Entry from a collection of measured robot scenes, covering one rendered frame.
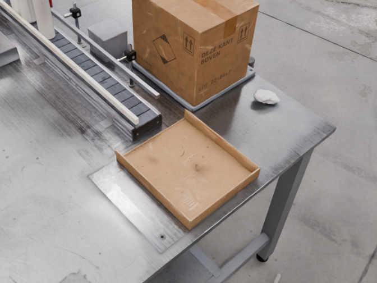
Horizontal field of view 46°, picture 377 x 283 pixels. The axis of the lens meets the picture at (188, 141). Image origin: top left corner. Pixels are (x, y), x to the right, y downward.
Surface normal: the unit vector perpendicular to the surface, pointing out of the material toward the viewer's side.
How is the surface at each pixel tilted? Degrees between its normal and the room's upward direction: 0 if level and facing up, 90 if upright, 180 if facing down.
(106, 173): 0
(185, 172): 0
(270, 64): 0
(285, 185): 90
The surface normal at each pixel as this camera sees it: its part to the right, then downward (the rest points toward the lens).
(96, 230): 0.06, -0.68
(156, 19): -0.73, 0.47
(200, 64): 0.68, 0.57
